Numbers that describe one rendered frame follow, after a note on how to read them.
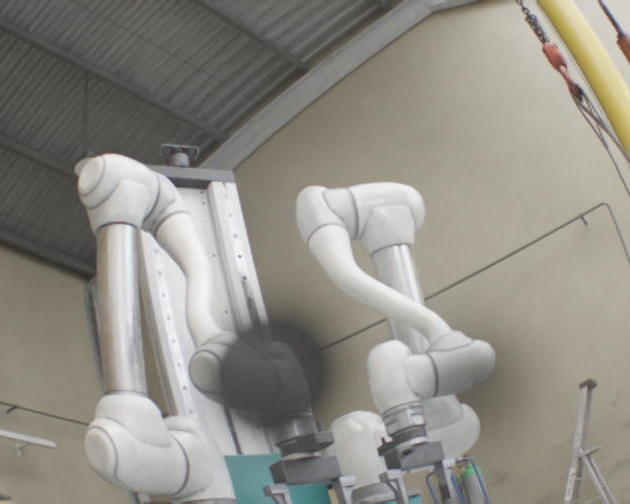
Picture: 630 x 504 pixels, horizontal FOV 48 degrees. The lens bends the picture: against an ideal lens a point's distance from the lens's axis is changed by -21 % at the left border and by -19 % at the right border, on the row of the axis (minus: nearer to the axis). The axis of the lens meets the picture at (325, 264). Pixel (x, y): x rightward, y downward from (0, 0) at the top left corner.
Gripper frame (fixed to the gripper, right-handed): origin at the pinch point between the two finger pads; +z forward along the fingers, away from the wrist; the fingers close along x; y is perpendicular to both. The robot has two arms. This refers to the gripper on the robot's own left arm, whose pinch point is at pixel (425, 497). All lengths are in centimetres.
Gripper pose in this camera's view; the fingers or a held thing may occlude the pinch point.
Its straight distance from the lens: 174.7
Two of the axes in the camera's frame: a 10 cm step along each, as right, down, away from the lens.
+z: 2.5, 8.7, -4.2
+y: 5.4, -4.8, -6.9
